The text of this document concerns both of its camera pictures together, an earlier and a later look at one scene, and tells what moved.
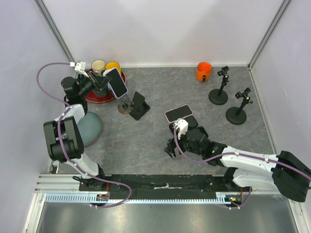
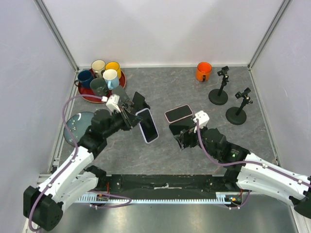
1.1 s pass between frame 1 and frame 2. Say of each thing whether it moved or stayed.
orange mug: stayed
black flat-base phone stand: stayed
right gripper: moved
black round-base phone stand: stayed
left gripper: moved
